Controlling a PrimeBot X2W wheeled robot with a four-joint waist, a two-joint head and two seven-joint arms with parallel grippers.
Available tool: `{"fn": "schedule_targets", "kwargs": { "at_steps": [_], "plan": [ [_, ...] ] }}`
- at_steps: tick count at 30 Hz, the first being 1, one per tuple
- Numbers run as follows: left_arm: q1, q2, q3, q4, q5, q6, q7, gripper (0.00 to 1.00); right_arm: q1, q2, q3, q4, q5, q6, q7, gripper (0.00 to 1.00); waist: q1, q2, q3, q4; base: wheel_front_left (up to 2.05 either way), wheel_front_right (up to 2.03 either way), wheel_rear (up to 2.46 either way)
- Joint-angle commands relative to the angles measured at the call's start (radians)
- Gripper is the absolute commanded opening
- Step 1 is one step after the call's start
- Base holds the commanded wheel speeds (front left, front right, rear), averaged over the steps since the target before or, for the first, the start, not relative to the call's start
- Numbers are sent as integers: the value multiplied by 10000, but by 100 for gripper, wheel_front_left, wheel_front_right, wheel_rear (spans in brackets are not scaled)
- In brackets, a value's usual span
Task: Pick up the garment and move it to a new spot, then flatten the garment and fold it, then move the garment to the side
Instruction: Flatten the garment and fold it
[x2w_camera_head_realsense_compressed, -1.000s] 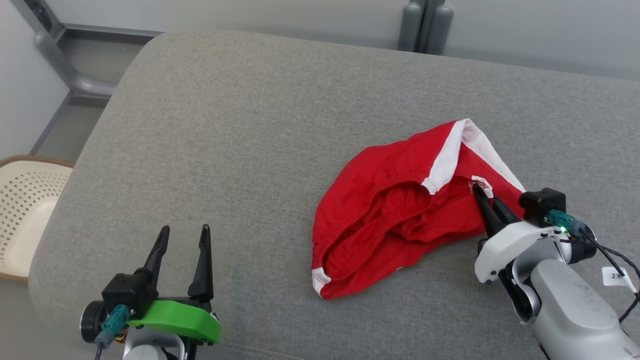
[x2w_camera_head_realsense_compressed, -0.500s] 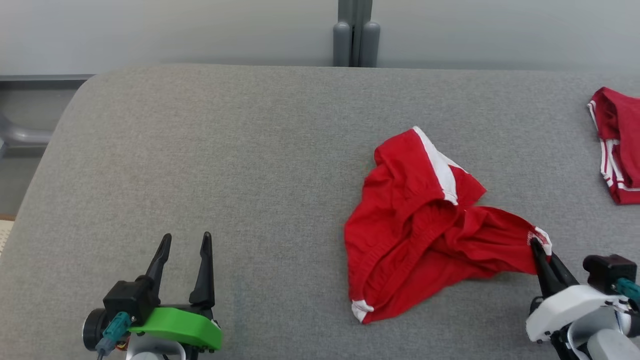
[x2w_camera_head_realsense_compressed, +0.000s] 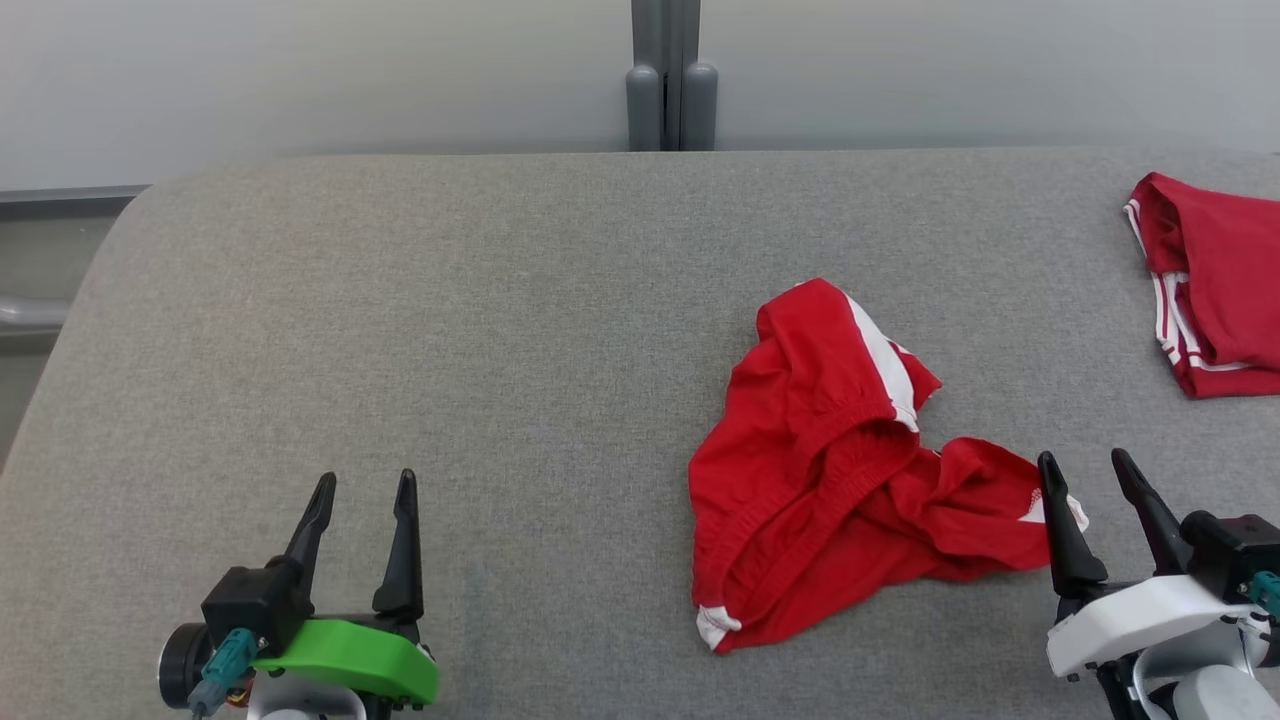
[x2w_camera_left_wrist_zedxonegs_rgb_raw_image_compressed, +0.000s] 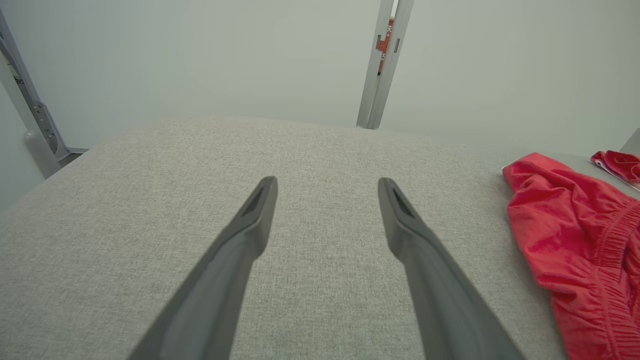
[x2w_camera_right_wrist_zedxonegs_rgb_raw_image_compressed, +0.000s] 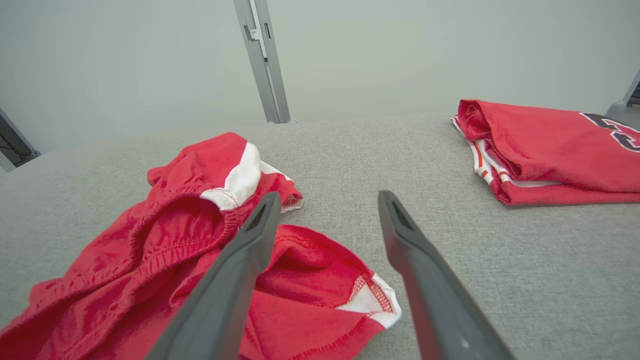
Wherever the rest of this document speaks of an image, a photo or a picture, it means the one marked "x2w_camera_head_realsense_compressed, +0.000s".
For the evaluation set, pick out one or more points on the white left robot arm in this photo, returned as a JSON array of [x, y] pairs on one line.
[[300, 703]]

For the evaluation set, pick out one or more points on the red and white jersey shirt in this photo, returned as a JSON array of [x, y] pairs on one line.
[[1220, 280]]

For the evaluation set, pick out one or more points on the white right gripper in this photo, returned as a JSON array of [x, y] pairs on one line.
[[1140, 620]]

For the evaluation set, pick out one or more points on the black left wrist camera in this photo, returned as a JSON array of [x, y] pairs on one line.
[[245, 605]]

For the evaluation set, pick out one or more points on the red and white shorts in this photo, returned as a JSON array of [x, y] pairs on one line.
[[800, 470]]

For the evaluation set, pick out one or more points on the dark grey wall base rail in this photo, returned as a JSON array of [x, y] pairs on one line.
[[60, 200]]

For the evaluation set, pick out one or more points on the grey metal tube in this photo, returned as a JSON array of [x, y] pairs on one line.
[[30, 312]]

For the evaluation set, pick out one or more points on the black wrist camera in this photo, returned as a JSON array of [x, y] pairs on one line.
[[1235, 550], [245, 605]]

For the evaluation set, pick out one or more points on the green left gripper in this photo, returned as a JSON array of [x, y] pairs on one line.
[[360, 660]]

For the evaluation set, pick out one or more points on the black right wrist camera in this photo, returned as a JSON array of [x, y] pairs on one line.
[[1235, 550]]

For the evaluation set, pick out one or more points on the grey wall post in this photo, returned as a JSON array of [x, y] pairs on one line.
[[672, 70]]

